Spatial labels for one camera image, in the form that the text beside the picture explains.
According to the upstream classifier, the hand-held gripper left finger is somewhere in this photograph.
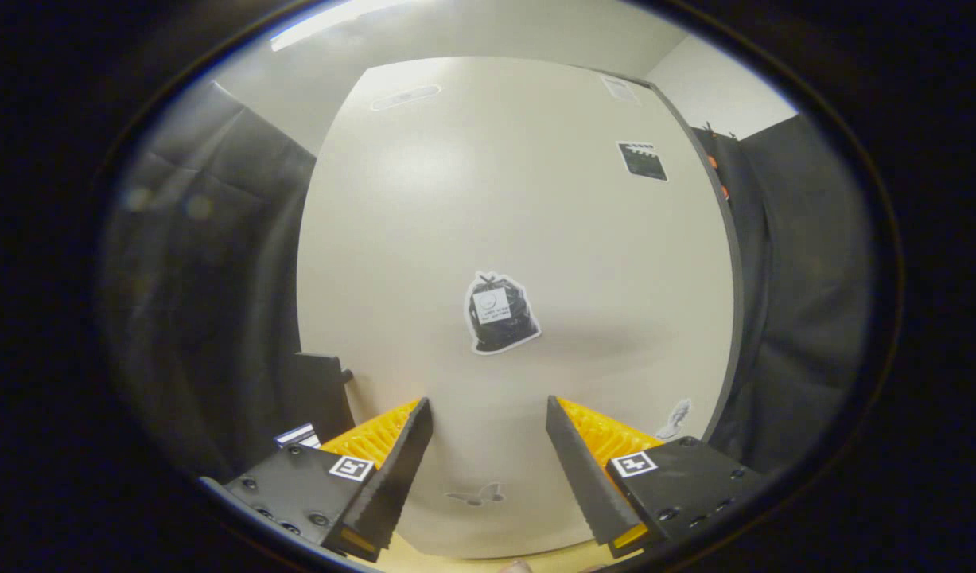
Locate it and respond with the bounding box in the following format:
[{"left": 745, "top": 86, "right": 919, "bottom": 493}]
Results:
[{"left": 225, "top": 397, "right": 434, "bottom": 563}]

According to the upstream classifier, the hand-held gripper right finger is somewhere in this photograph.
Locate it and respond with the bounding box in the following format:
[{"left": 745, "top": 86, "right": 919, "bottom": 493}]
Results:
[{"left": 546, "top": 395, "right": 765, "bottom": 560}]

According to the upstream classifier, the dark grey shoe cabinet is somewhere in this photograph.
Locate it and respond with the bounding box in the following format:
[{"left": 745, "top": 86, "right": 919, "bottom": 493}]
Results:
[{"left": 599, "top": 70, "right": 745, "bottom": 443}]

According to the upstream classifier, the white shoe cabinet door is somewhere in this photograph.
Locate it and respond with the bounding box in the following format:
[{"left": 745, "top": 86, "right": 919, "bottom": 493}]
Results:
[{"left": 297, "top": 56, "right": 735, "bottom": 559}]

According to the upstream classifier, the white blue box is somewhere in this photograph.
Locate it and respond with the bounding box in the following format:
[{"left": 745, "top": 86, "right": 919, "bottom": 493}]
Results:
[{"left": 274, "top": 423, "right": 322, "bottom": 449}]

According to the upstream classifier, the black stand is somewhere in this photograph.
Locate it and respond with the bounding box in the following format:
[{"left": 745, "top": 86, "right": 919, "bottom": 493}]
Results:
[{"left": 285, "top": 353, "right": 356, "bottom": 446}]

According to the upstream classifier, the black backdrop cloth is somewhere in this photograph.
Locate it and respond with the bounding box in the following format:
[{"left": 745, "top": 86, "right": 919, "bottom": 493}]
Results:
[
  {"left": 690, "top": 115, "right": 876, "bottom": 478},
  {"left": 98, "top": 80, "right": 353, "bottom": 488}
]

